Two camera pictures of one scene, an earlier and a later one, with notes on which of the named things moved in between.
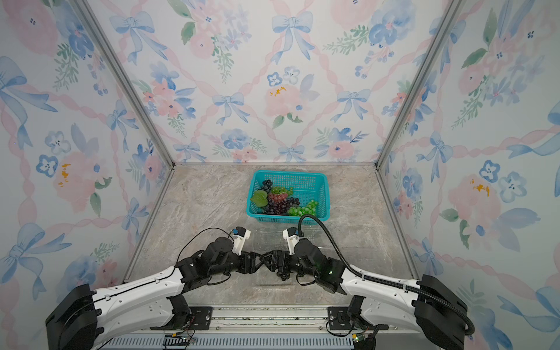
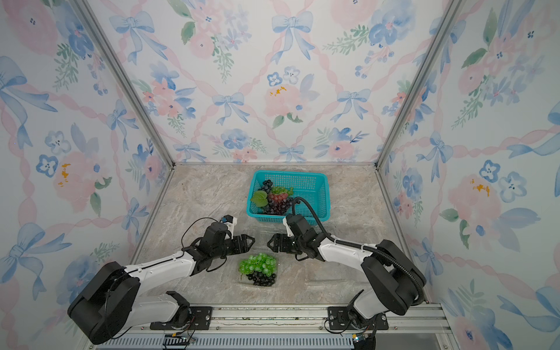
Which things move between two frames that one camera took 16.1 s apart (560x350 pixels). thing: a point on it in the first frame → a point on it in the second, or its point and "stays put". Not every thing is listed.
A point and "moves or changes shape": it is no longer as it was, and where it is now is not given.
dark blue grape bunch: [266, 185] stays put
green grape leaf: [260, 198] stays put
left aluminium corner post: [128, 79] stays put
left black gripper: [252, 267] → [238, 241]
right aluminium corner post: [452, 11] stays put
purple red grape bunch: [278, 204] stays put
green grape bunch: [309, 209] moves or changes shape
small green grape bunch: [282, 189] stays put
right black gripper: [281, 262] → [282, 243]
